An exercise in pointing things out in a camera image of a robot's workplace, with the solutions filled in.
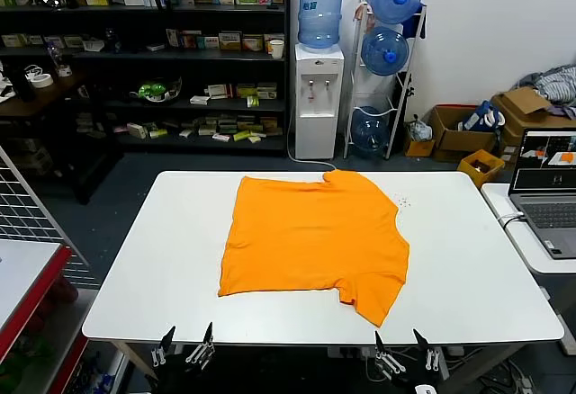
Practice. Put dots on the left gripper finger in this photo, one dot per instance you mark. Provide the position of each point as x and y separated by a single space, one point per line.
169 336
208 334

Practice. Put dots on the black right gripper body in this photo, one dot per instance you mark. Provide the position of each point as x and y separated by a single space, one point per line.
405 382

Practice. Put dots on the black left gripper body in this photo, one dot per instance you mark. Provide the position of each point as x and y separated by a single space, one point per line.
180 380

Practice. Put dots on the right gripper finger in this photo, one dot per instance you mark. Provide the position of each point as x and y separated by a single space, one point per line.
421 341
380 343

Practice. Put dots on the orange t-shirt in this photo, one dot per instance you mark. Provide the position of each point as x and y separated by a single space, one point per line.
306 241

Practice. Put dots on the pile of grey clothes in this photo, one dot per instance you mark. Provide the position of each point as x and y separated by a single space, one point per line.
555 83

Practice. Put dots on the white power strip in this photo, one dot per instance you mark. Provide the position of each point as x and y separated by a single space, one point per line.
346 352

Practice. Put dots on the white side table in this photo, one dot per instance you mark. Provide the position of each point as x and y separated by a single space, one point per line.
522 241

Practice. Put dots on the white cart with red edge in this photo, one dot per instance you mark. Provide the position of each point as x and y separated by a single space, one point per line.
22 268

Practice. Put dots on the grey laptop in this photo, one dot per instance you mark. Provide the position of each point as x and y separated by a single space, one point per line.
549 214

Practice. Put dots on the yellow plastic bin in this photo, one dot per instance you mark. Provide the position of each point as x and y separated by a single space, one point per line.
470 167

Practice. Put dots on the small cardboard box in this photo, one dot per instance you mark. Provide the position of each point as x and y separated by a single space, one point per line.
420 147

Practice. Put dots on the pink white flat box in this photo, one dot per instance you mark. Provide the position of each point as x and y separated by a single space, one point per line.
220 137

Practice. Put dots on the yellow green medicine box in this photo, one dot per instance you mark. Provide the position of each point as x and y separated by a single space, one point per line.
242 136
247 90

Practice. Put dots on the small green box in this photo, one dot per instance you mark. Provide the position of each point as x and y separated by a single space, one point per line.
158 133
253 101

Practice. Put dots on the open cardboard box red edge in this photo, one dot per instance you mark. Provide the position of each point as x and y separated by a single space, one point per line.
454 140

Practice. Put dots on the crumpled plastic bag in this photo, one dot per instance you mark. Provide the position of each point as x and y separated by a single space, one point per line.
420 131

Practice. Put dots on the brown cardboard box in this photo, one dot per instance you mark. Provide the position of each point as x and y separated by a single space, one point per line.
517 135

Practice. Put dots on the blue white bag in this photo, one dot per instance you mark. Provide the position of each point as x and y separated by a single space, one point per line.
479 117

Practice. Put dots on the white water dispenser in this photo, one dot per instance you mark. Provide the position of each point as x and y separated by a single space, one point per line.
317 119

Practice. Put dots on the white box with red stripe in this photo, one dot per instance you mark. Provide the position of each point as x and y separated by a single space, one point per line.
220 91

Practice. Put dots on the glass bowl with green contents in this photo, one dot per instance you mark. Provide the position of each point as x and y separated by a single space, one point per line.
153 90

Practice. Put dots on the beige green medicine box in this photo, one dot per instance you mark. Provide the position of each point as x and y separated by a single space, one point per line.
267 91

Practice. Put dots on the flattened cardboard box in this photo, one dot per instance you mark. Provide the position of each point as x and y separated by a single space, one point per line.
522 101

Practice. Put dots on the black stand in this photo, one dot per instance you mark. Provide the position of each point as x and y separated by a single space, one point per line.
403 81

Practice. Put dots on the white metal jug rack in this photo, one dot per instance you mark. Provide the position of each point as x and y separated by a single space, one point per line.
353 79

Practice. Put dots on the brown wooden table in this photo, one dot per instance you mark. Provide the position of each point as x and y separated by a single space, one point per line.
58 88

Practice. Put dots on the black shelving unit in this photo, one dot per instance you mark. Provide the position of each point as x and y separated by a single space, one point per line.
135 56

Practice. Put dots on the white tape roll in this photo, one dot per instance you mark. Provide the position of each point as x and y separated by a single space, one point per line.
47 80

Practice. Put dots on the small tape roll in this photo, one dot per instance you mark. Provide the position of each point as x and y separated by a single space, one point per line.
65 71

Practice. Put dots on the black cylinder container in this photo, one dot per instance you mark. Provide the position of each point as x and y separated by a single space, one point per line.
24 86

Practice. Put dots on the white paper cup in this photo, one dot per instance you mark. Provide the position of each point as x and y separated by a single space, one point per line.
276 50

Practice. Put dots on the yellow orange medicine box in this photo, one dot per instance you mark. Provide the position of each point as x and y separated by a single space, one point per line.
230 41

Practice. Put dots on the dark blue glass bottle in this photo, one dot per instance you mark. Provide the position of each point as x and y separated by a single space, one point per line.
112 43

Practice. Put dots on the orange white medicine box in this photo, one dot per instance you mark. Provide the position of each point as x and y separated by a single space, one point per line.
266 39

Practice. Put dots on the clear plastic bottle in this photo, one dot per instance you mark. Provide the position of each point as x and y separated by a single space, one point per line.
54 56

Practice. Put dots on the blue water jug with label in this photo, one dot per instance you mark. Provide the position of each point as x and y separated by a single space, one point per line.
320 11

